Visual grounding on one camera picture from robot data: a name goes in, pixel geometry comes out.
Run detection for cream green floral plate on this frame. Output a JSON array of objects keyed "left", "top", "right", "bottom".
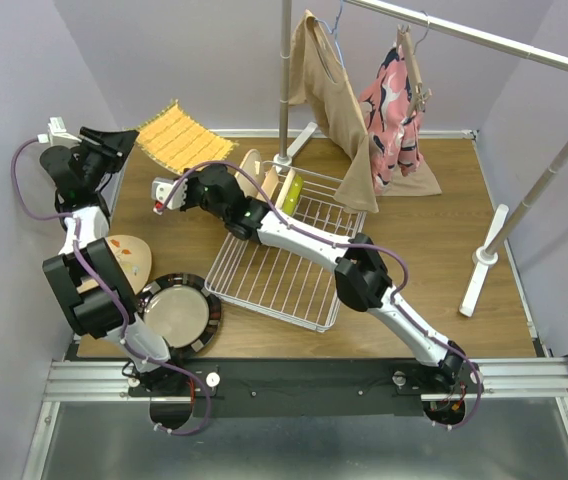
[{"left": 275, "top": 168, "right": 296, "bottom": 209}]

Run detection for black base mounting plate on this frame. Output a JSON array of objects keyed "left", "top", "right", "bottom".
[{"left": 121, "top": 358, "right": 477, "bottom": 428}]

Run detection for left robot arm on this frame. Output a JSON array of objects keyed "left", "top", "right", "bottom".
[{"left": 40, "top": 127, "right": 186, "bottom": 395}]

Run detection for white wire dish rack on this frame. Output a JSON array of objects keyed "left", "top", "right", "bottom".
[{"left": 206, "top": 169, "right": 366, "bottom": 332}]

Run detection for wooden clip hanger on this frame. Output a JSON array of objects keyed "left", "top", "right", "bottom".
[{"left": 397, "top": 25, "right": 432, "bottom": 118}]

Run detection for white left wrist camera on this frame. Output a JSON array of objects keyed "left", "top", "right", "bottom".
[{"left": 37, "top": 117, "right": 81, "bottom": 148}]

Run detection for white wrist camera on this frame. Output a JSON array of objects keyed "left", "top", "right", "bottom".
[
  {"left": 37, "top": 117, "right": 81, "bottom": 148},
  {"left": 151, "top": 177, "right": 188, "bottom": 215}
]

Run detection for bird pattern beige plate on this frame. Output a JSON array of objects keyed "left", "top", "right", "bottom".
[{"left": 258, "top": 167, "right": 279, "bottom": 202}]

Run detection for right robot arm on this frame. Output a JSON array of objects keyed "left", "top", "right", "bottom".
[{"left": 169, "top": 161, "right": 482, "bottom": 392}]

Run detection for blue wire hanger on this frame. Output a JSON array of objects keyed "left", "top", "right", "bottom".
[{"left": 315, "top": 0, "right": 345, "bottom": 67}]

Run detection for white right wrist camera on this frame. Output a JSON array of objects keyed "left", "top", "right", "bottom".
[{"left": 151, "top": 177, "right": 188, "bottom": 215}]

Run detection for black rimmed silver plate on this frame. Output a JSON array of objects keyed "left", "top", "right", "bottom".
[{"left": 137, "top": 272, "right": 223, "bottom": 360}]

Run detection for beige plate orange leaves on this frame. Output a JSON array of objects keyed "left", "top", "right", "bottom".
[{"left": 105, "top": 235, "right": 152, "bottom": 294}]

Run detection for white clothes rack frame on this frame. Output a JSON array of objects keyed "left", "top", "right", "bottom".
[{"left": 273, "top": 1, "right": 568, "bottom": 317}]

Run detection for green polka dot plate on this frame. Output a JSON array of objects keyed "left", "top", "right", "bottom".
[{"left": 281, "top": 174, "right": 304, "bottom": 216}]

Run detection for pink patterned hanging garment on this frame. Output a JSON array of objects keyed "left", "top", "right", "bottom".
[{"left": 358, "top": 45, "right": 423, "bottom": 195}]

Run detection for beige hanging shirt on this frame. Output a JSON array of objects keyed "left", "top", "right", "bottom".
[{"left": 289, "top": 11, "right": 442, "bottom": 213}]

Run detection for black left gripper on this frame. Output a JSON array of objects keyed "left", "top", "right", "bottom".
[{"left": 73, "top": 125, "right": 138, "bottom": 191}]

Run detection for yellow woven placemat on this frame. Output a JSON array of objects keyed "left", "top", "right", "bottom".
[{"left": 136, "top": 100, "right": 236, "bottom": 173}]

